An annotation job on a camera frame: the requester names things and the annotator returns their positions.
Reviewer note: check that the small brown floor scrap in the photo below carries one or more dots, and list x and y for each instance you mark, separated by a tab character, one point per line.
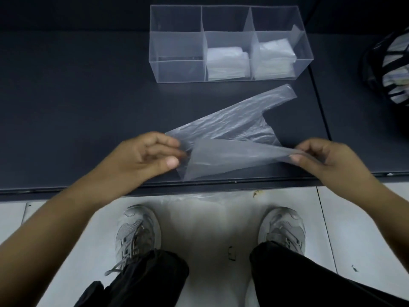
257	193

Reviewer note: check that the black white striped tote bag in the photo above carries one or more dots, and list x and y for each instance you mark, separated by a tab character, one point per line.
393	70

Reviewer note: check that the clear three-compartment plastic box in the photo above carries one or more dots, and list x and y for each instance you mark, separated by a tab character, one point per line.
175	47

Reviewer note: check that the person's left grey shoe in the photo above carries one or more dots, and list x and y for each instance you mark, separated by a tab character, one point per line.
137	233

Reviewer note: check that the black trousers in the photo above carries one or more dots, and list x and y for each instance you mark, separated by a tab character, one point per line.
287	278

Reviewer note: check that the stack of plastic bags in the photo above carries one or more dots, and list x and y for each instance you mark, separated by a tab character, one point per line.
274	60

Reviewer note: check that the person's right hand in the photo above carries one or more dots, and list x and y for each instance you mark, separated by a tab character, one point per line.
338	166

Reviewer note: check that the pile of plastic bags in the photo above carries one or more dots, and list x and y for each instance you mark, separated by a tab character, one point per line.
204	227

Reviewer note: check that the person's grey shoe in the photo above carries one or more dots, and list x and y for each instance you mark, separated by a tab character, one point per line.
137	233
282	228

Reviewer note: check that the person's right grey shoe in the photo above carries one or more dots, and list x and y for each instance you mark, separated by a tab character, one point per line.
282	228

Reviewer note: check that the person's left hand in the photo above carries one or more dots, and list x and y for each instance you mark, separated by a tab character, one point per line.
134	166

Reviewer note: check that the person's left forearm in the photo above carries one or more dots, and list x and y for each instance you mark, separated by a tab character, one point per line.
44	246

